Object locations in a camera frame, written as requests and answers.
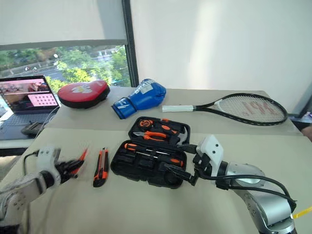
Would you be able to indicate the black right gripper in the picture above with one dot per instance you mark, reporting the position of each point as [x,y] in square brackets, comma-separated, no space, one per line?
[202,165]

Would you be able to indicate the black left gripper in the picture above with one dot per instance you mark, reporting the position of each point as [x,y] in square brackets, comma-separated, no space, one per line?
[64,171]

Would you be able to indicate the orange black utility knife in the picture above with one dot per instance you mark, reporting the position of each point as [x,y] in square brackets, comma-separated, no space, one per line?
[100,170]

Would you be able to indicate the black plastic tool case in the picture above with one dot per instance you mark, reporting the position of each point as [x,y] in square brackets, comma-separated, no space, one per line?
[136,168]

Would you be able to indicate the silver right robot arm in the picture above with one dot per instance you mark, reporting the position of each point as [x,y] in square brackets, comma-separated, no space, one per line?
[263,207]

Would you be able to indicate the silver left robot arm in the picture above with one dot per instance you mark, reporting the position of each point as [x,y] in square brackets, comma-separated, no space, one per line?
[14,195]

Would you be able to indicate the black tennis racket white grip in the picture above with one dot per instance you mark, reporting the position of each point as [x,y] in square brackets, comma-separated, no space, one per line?
[178,108]

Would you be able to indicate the orange black tape measure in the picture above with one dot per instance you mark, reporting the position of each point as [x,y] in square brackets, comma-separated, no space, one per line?
[144,123]

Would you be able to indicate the small black device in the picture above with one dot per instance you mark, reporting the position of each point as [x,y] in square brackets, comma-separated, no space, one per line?
[33,128]

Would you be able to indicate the open dark laptop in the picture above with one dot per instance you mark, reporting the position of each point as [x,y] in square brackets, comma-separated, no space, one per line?
[24,117]

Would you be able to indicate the red boxing focus pad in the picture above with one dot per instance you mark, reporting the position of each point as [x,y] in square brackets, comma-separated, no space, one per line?
[80,96]

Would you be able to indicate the blue boxing glove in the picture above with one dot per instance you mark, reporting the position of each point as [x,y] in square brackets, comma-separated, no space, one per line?
[146,97]

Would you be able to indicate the white roller blind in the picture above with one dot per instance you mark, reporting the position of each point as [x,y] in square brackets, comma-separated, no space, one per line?
[61,19]

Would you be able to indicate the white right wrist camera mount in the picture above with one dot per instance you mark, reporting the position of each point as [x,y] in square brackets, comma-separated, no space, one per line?
[213,151]

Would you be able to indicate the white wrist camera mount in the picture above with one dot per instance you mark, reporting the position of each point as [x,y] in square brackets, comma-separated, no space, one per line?
[213,151]
[47,156]

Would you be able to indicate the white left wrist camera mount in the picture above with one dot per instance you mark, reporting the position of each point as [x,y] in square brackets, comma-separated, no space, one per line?
[47,156]

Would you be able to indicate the black window frame post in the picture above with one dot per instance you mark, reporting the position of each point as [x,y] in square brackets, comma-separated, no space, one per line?
[129,48]

